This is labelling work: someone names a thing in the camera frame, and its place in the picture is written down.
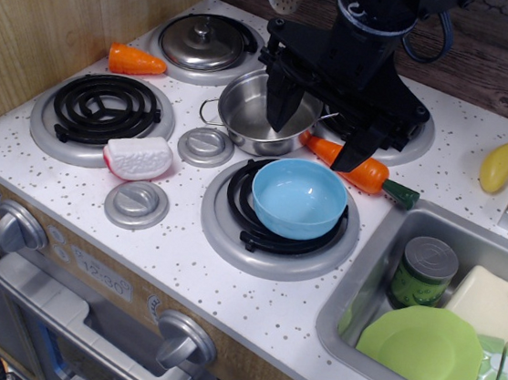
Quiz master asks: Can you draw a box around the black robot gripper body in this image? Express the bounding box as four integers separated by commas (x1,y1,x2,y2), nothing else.
259,17,430,150

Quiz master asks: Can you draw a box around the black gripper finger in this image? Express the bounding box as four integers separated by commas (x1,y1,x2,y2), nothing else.
266,63,305,132
331,115,389,173

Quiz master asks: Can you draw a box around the silver pot lid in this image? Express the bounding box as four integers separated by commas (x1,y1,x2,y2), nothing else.
159,15,245,72

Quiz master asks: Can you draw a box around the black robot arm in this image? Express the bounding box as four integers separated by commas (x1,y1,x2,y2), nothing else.
259,0,471,172

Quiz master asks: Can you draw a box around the small silver pot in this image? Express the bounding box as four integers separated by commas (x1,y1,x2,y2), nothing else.
214,69,332,157

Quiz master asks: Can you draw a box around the back right black burner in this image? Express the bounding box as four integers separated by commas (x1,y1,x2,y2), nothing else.
315,106,435,167

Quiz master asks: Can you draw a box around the large orange toy carrot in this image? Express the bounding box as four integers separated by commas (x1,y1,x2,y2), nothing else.
302,135,420,211

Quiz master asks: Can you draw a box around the light blue plastic bowl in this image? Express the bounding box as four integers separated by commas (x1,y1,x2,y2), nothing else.
251,159,347,241

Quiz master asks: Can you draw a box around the upper silver stovetop knob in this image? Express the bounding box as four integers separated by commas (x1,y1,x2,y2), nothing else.
177,127,234,168

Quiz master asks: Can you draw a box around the silver stovetop knob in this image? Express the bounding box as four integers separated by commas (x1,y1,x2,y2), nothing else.
104,181,170,231
177,127,234,168

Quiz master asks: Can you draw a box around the front right black burner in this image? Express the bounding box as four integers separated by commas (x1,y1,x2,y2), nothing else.
201,158,360,282

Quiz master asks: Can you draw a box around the green toy can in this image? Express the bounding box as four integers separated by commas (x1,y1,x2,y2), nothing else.
387,236,459,309

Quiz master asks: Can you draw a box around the white pink toy fish slice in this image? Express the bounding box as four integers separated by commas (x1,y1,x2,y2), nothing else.
102,137,173,181

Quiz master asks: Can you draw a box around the silver sink basin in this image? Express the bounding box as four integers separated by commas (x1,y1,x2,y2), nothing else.
316,201,508,380

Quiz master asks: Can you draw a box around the small orange toy carrot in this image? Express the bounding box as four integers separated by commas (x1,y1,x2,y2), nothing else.
108,42,167,76

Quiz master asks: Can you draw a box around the lower silver stovetop knob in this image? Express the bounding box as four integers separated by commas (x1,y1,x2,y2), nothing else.
104,181,170,231

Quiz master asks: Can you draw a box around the cream toy cutting board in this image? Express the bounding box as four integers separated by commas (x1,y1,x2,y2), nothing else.
444,265,508,342

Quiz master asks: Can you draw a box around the front left black burner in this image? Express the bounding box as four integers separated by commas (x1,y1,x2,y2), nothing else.
30,74,175,169

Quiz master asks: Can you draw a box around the green plastic plate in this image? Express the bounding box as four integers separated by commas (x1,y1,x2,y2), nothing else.
357,305,484,380

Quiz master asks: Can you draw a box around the oven clock display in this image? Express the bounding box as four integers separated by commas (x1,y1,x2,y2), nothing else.
71,245,133,303

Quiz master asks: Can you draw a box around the right silver oven knob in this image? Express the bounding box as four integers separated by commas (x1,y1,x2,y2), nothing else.
156,309,217,369

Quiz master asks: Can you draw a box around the silver oven knob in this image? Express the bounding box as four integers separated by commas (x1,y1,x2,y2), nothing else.
0,200,48,253
156,309,217,369

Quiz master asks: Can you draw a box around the green toy cabbage half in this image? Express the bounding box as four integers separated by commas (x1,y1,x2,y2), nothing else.
475,335,506,380

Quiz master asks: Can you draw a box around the left silver oven knob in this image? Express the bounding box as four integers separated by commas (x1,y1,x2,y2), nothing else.
0,200,48,253

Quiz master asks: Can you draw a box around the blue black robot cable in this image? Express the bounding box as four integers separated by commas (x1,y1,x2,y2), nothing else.
399,5,457,68

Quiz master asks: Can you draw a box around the silver oven door handle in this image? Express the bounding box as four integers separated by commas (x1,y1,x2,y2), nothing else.
0,253,193,380

